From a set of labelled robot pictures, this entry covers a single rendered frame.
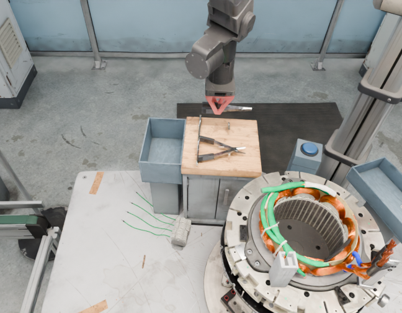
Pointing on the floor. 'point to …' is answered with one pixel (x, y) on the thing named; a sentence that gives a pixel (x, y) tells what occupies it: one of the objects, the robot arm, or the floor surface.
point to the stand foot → (30, 244)
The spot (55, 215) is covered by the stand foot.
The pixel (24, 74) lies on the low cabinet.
